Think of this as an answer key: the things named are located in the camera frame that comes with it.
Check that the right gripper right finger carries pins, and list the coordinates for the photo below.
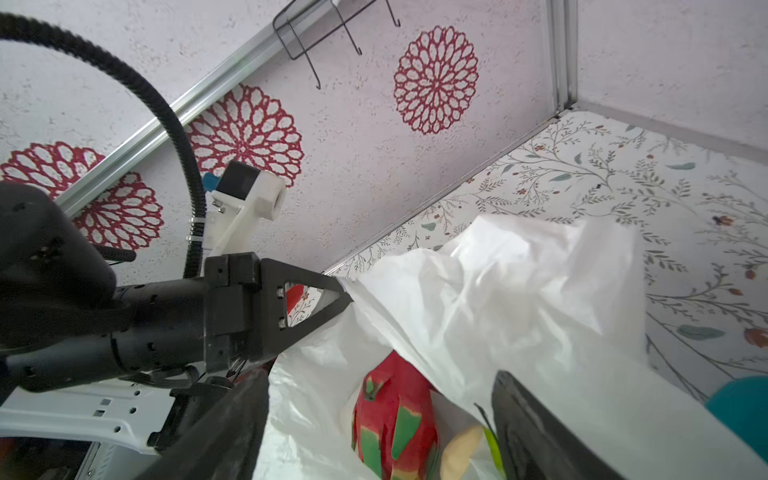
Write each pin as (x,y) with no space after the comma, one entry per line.
(533,443)

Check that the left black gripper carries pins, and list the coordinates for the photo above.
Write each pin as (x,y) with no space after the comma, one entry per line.
(209,319)

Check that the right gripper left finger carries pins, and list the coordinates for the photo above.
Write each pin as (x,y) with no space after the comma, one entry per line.
(225,443)

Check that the green lime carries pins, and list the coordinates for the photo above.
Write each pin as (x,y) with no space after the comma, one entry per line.
(495,451)

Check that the beige round fruit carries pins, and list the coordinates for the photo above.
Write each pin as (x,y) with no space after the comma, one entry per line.
(456,456)

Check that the white plastic bag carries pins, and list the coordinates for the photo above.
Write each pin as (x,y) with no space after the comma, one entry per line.
(559,307)

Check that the red dragon fruit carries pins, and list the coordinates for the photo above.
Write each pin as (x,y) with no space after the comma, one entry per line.
(394,428)

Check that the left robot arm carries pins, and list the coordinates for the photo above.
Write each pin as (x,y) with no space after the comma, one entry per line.
(59,308)

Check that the teal plastic basket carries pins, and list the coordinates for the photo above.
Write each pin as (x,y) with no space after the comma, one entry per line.
(741,405)

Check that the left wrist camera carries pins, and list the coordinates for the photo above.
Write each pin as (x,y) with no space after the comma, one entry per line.
(243,196)

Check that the black wire wall rack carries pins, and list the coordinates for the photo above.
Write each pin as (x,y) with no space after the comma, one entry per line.
(302,25)

